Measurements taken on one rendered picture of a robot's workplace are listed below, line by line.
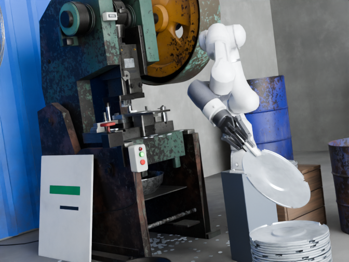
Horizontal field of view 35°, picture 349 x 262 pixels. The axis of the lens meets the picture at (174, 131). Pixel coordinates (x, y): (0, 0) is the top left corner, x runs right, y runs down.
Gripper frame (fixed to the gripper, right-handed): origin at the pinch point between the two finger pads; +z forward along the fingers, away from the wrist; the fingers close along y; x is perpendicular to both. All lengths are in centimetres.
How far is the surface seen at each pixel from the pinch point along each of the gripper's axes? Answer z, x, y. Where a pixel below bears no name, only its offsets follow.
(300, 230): 33.0, 2.7, -10.0
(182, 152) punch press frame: -61, 58, -74
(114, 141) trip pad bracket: -69, 8, -62
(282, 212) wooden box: 3, 73, -60
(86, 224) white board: -58, 6, -116
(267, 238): 28.6, -9.1, -15.4
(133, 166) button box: -54, 13, -67
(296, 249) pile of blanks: 39.1, -10.3, -7.8
